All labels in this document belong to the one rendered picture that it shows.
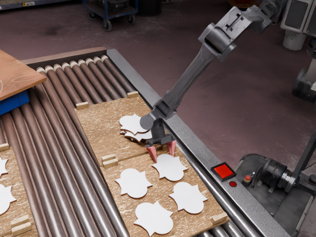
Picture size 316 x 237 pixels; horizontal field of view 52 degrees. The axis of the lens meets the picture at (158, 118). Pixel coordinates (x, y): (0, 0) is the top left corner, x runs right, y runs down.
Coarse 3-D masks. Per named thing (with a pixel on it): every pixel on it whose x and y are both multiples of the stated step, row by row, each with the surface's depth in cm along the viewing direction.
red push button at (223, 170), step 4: (224, 164) 137; (216, 168) 135; (220, 168) 135; (224, 168) 135; (228, 168) 136; (220, 172) 134; (224, 172) 134; (228, 172) 134; (232, 172) 134; (224, 176) 132
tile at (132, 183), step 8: (120, 176) 126; (128, 176) 126; (136, 176) 127; (144, 176) 127; (120, 184) 123; (128, 184) 123; (136, 184) 124; (144, 184) 124; (128, 192) 120; (136, 192) 121; (144, 192) 121
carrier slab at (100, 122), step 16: (80, 112) 158; (96, 112) 158; (112, 112) 159; (128, 112) 160; (144, 112) 161; (96, 128) 149; (112, 128) 150; (96, 144) 141; (112, 144) 142; (128, 144) 142; (144, 144) 143
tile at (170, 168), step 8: (160, 160) 134; (168, 160) 134; (176, 160) 134; (160, 168) 131; (168, 168) 131; (176, 168) 131; (184, 168) 131; (160, 176) 127; (168, 176) 128; (176, 176) 128
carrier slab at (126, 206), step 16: (128, 160) 135; (144, 160) 135; (112, 176) 127; (192, 176) 130; (112, 192) 121; (160, 192) 123; (208, 192) 124; (128, 208) 116; (176, 208) 118; (208, 208) 118; (128, 224) 111; (176, 224) 112; (192, 224) 113; (208, 224) 113
